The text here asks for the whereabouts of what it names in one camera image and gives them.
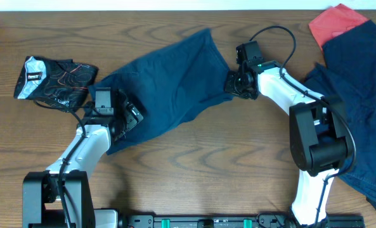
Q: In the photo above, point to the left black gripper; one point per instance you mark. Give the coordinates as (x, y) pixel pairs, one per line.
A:
(132, 114)

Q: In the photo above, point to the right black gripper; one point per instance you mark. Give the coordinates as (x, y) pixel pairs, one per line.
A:
(229, 87)

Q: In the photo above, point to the blue denim shorts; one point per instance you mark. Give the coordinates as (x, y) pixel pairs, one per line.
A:
(170, 86)

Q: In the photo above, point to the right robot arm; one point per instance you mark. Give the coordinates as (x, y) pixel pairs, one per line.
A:
(320, 140)

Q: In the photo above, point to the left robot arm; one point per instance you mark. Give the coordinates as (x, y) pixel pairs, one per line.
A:
(60, 195)

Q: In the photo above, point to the black patterned folded shorts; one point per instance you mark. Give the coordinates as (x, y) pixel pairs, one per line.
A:
(57, 83)

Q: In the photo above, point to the red cloth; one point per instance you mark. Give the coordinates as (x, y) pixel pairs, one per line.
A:
(334, 22)

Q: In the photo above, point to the dark navy garment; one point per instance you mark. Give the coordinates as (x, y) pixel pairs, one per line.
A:
(351, 57)

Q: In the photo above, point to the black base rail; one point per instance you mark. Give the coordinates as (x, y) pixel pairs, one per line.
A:
(262, 220)

